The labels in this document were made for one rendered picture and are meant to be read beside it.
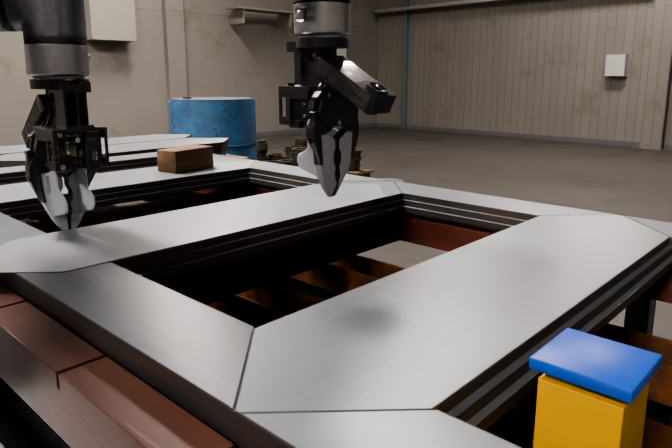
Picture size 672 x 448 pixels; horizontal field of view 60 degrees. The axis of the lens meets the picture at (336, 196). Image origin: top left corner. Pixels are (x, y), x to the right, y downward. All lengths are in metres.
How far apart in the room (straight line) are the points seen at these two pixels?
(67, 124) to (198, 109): 3.17
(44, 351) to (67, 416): 0.07
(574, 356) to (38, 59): 0.69
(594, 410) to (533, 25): 10.44
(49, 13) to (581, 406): 0.71
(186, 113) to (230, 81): 6.30
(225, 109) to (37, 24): 3.17
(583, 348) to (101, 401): 0.34
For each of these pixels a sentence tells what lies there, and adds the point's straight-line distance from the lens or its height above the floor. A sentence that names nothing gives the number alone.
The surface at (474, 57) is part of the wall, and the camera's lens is 11.31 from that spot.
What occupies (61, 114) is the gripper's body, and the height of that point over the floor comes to 1.01.
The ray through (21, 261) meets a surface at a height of 0.85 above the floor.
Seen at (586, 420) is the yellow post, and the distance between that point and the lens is 0.40.
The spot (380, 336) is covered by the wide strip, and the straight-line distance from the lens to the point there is 0.50.
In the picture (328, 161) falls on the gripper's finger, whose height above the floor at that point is 0.95.
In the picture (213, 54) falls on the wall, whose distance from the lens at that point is 10.12.
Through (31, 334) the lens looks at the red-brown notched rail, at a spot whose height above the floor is 0.83.
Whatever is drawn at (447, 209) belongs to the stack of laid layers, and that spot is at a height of 0.83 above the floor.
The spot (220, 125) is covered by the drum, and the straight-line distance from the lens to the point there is 3.96.
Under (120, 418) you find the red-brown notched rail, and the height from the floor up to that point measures 0.83.
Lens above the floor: 1.06
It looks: 12 degrees down
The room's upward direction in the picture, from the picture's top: straight up
